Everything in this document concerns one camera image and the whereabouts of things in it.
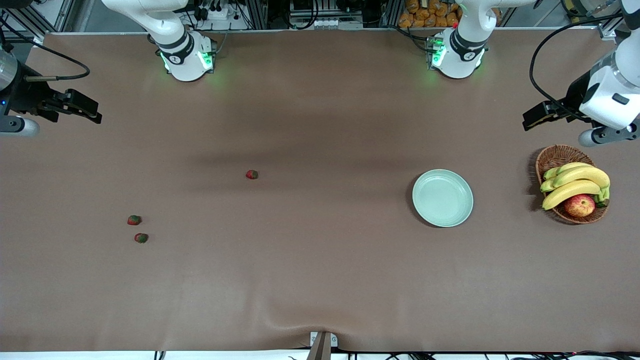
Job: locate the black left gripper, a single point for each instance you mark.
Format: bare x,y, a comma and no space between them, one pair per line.
573,99

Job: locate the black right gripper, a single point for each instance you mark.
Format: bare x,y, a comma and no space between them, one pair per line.
26,97

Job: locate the red strawberry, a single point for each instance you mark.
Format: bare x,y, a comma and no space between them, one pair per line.
141,238
134,220
251,174

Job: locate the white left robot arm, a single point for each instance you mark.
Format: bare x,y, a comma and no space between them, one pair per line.
460,60

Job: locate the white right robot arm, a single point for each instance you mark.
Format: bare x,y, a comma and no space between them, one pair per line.
187,62

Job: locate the pale green round plate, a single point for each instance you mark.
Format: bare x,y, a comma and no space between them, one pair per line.
442,198

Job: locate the brown wicker basket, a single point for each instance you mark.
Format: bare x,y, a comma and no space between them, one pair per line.
552,157

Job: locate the small greenish yellow banana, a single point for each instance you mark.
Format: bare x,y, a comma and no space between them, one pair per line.
575,165

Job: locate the large yellow banana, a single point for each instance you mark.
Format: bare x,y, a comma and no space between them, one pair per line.
585,175

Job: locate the red yellow apple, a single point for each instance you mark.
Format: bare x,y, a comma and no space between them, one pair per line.
580,206

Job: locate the bag of orange buns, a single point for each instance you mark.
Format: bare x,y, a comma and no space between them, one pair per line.
415,20

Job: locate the white power strip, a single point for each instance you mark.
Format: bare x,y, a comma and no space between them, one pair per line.
215,14

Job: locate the white connector strip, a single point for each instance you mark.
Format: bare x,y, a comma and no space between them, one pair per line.
325,23

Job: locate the brown table mat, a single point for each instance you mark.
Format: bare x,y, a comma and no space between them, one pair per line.
320,280

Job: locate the aluminium extrusion frame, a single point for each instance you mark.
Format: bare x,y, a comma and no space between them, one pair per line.
257,12

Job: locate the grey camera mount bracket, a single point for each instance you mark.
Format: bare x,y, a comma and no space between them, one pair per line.
322,347

